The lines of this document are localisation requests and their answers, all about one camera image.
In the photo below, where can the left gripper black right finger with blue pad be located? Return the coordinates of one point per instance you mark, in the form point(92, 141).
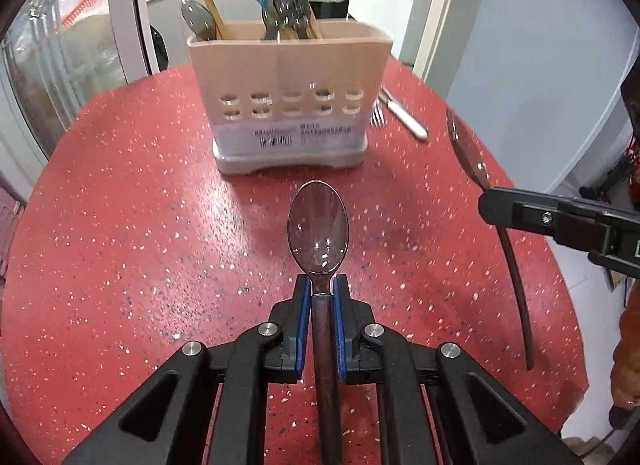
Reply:
point(436, 405)

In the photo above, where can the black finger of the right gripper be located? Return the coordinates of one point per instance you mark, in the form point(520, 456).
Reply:
point(567, 221)

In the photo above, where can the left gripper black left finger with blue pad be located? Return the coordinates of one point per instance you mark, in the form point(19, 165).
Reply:
point(207, 404)

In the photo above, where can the large dark translucent spoon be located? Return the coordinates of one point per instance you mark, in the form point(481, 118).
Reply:
point(318, 237)

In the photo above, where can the gloved orange hand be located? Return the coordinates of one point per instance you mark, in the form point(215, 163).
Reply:
point(625, 372)

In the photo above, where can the pink plastic stool stack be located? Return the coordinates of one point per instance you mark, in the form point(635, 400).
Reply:
point(11, 212)

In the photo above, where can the beige plastic cutlery holder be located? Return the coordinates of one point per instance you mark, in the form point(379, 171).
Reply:
point(277, 103)

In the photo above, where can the glass sliding door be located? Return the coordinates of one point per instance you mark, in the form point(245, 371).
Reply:
point(58, 54)

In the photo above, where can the white handled fork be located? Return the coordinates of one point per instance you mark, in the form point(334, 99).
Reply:
point(386, 100)

